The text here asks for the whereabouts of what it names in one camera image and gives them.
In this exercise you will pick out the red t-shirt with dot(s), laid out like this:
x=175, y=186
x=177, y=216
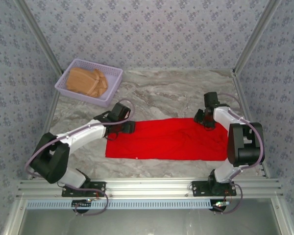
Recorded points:
x=166, y=142

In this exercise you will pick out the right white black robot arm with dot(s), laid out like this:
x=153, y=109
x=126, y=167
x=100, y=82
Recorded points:
x=224, y=117

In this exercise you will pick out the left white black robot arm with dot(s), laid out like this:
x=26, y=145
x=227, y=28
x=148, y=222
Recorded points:
x=88, y=131

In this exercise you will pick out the lavender plastic basket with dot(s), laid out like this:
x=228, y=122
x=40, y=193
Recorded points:
x=112, y=83

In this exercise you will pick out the folded tan garment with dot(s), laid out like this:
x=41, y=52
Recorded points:
x=82, y=82

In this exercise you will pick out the small black controller board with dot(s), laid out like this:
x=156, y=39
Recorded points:
x=80, y=204
x=219, y=205

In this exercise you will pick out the grey metal lower panel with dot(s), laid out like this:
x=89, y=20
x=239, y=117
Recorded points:
x=149, y=222

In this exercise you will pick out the aluminium table side rail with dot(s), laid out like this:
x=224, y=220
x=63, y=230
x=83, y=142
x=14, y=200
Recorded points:
x=245, y=98
x=49, y=117

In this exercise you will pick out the aluminium mounting rail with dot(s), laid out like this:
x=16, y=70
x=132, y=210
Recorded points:
x=149, y=187

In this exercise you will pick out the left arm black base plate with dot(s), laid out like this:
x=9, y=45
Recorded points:
x=98, y=190

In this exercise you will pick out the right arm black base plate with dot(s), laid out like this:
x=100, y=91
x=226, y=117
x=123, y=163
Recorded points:
x=198, y=189

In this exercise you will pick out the aluminium frame post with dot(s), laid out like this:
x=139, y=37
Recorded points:
x=41, y=36
x=256, y=36

